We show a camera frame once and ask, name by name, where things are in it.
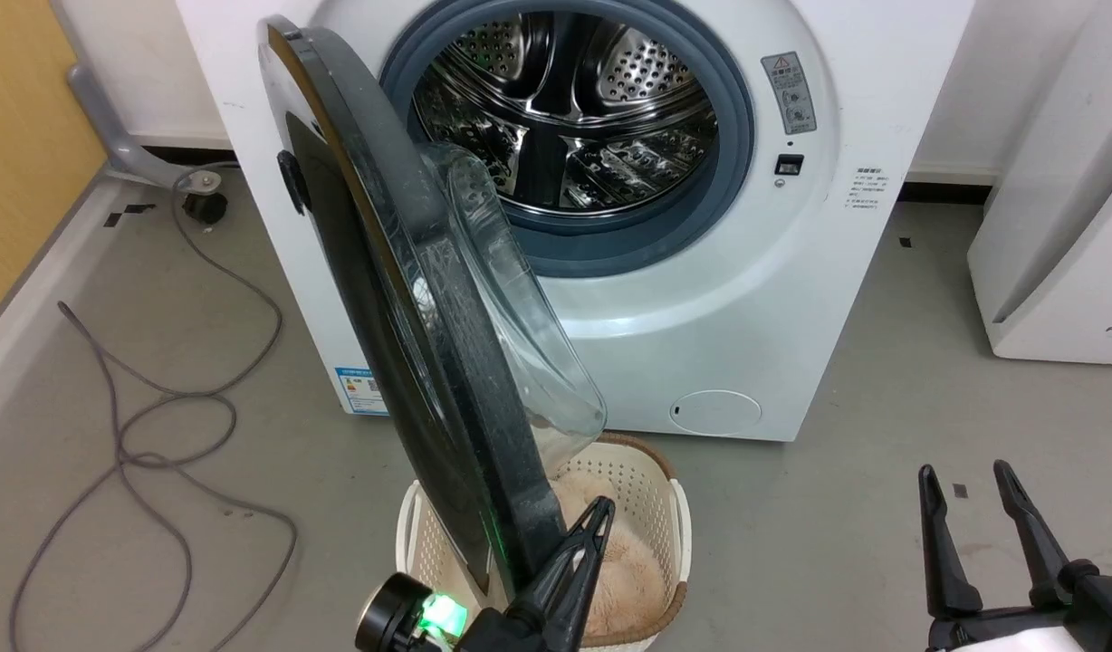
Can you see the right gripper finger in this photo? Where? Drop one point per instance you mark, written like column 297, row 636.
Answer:
column 944, row 552
column 1036, row 534

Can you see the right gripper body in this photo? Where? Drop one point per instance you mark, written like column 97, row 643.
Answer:
column 1099, row 611

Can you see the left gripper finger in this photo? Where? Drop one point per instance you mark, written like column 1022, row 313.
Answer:
column 563, row 561
column 581, row 602

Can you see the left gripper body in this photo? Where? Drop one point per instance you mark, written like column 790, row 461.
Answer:
column 488, row 634

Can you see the black round washing machine door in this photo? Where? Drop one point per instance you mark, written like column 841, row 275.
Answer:
column 384, row 299

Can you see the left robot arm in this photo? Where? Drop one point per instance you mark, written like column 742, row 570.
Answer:
column 391, row 616

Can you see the white front-load washing machine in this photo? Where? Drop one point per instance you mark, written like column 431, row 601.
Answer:
column 746, row 317

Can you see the grey rubber door gasket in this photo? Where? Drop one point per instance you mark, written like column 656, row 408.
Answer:
column 701, row 217

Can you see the black door latch socket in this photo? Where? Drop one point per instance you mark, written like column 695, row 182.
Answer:
column 790, row 165

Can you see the steel washing machine drum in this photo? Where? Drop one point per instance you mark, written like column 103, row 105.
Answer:
column 565, row 118

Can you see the beige fluffy cloth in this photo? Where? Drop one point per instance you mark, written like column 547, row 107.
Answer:
column 630, row 580

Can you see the white plastic laundry basket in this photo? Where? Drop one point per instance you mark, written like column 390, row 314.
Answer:
column 648, row 493

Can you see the white appliance cabinet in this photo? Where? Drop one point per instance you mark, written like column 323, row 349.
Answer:
column 1063, row 272

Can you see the blue energy label sticker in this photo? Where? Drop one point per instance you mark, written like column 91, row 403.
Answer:
column 361, row 391

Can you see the white text sticker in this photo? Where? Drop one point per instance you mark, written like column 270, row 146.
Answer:
column 866, row 188

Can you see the grey warning sticker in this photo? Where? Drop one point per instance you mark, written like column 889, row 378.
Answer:
column 789, row 92

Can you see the black caster wheel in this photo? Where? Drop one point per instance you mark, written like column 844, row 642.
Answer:
column 205, row 207

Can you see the grey metal stand leg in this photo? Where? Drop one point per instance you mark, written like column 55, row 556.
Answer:
column 99, row 118

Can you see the yellow wooden panel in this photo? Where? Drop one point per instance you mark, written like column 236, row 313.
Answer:
column 22, row 136

